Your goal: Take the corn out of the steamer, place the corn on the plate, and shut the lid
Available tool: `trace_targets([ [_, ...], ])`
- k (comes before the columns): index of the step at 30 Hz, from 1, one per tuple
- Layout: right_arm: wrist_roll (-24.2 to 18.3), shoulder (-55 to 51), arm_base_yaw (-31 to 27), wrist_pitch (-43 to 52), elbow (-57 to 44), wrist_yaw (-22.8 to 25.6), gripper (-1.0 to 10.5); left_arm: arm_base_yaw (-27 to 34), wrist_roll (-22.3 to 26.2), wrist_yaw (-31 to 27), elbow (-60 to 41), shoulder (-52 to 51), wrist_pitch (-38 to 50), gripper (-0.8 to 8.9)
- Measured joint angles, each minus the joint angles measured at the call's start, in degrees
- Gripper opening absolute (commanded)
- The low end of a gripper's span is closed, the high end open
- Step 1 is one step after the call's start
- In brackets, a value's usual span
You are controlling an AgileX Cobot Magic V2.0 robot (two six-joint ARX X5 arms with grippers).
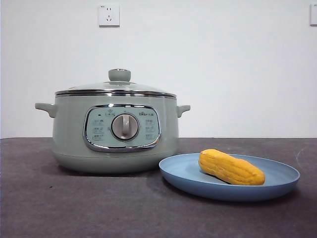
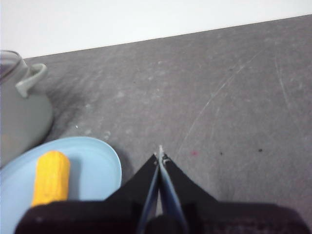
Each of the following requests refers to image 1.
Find white wall socket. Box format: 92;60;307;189
99;4;120;28

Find glass lid with green knob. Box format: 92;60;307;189
54;68;177;97

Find yellow corn cob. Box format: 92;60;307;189
198;149;265;185

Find blue round plate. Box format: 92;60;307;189
158;153;301;202

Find pale green electric steamer pot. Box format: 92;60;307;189
34;94;191;174

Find white wall switch plate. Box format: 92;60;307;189
310;4;317;26

